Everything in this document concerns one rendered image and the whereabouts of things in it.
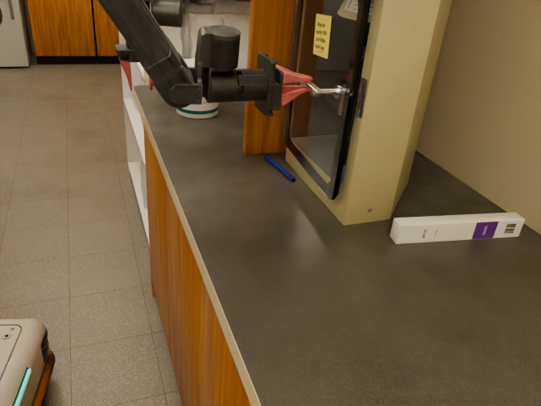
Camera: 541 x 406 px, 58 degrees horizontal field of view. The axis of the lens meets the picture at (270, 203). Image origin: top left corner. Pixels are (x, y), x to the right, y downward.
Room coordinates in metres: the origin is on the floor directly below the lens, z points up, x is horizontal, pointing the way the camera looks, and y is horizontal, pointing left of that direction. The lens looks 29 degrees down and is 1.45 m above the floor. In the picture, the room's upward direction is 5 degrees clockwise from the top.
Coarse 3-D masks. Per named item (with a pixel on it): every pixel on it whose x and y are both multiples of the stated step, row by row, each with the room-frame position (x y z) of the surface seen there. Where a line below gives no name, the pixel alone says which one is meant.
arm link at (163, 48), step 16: (112, 0) 0.76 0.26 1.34; (128, 0) 0.77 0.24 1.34; (112, 16) 0.77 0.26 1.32; (128, 16) 0.77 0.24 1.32; (144, 16) 0.78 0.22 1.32; (128, 32) 0.77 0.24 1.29; (144, 32) 0.78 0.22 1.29; (160, 32) 0.80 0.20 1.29; (144, 48) 0.78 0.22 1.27; (160, 48) 0.79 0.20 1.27; (144, 64) 0.78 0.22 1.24; (160, 64) 0.78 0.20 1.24; (176, 64) 0.79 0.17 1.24; (160, 80) 0.79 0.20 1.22; (176, 80) 0.80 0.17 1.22; (192, 80) 0.82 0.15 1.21
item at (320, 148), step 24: (312, 0) 1.05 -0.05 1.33; (336, 0) 0.94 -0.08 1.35; (360, 0) 0.85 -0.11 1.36; (312, 24) 1.03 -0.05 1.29; (336, 24) 0.93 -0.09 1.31; (360, 24) 0.84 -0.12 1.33; (312, 48) 1.02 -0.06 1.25; (336, 48) 0.91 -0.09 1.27; (360, 48) 0.84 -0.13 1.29; (312, 72) 1.00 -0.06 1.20; (336, 72) 0.90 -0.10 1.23; (312, 96) 0.99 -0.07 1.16; (312, 120) 0.97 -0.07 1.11; (336, 120) 0.87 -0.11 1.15; (288, 144) 1.09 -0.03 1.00; (312, 144) 0.96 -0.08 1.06; (336, 144) 0.86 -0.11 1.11; (312, 168) 0.94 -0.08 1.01; (336, 168) 0.84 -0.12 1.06; (336, 192) 0.84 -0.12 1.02
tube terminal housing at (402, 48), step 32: (384, 0) 0.84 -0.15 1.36; (416, 0) 0.87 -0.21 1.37; (448, 0) 1.00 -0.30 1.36; (384, 32) 0.85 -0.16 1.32; (416, 32) 0.87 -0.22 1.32; (384, 64) 0.85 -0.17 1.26; (416, 64) 0.88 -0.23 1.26; (384, 96) 0.86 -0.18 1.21; (416, 96) 0.88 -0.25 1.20; (384, 128) 0.86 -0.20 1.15; (416, 128) 0.98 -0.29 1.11; (288, 160) 1.12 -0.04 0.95; (352, 160) 0.85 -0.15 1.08; (384, 160) 0.87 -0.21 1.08; (320, 192) 0.95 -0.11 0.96; (352, 192) 0.84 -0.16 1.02; (384, 192) 0.87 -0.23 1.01
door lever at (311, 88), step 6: (300, 84) 0.92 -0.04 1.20; (306, 84) 0.90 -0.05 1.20; (312, 84) 0.89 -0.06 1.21; (312, 90) 0.86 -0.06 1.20; (318, 90) 0.86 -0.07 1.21; (324, 90) 0.87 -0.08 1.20; (330, 90) 0.87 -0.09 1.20; (336, 90) 0.87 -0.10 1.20; (318, 96) 0.86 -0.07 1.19; (336, 96) 0.88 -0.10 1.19
